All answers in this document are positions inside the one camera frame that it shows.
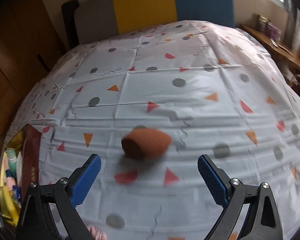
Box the brown oval makeup sponge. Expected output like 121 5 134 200
121 128 172 160

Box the green squeeze bottle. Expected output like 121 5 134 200
6 148 17 178

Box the pink satin scrunchie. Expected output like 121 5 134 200
88 225 108 240

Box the blue Tempo tissue pack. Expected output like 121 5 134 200
12 185 22 205

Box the grey yellow blue headboard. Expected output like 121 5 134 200
74 0 235 44

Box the wooden side shelf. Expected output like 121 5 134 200
240 24 300 71

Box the gold storage box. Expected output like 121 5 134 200
0 124 41 226

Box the purple jar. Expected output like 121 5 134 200
265 22 281 42

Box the white patterned tablecloth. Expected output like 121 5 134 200
6 21 300 239

